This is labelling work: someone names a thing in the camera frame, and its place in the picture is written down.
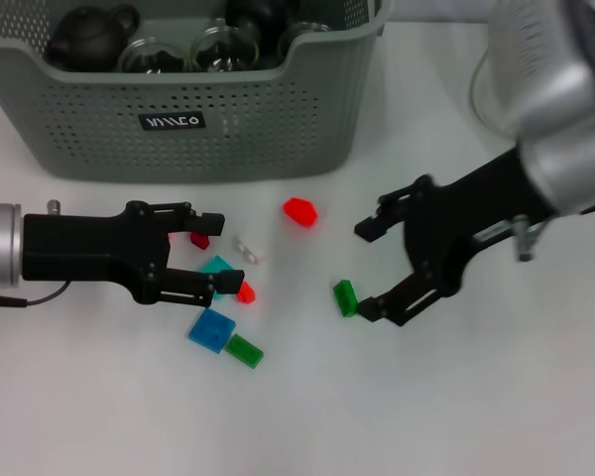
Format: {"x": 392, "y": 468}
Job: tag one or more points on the dark clay teapot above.
{"x": 89, "y": 39}

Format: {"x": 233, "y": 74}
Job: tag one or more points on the silver plug on left gripper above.
{"x": 53, "y": 207}

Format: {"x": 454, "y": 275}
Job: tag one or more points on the grey-green perforated storage bin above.
{"x": 258, "y": 124}

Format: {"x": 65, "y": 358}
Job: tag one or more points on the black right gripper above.
{"x": 466, "y": 218}

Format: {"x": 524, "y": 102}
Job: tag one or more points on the right wrist camera housing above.
{"x": 540, "y": 64}

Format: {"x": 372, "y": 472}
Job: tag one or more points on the teal square toy brick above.
{"x": 218, "y": 264}

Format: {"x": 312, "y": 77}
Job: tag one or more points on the white toy brick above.
{"x": 250, "y": 250}

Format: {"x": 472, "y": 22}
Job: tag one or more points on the thick green toy brick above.
{"x": 344, "y": 295}

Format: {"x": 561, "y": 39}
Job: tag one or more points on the small red toy block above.
{"x": 248, "y": 295}

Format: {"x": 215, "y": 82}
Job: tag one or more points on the blue square toy brick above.
{"x": 210, "y": 329}

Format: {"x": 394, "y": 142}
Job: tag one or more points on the large red toy block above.
{"x": 300, "y": 212}

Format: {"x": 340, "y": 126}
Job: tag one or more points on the dark red curved block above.
{"x": 201, "y": 240}

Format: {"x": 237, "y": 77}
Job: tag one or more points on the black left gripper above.
{"x": 89, "y": 248}

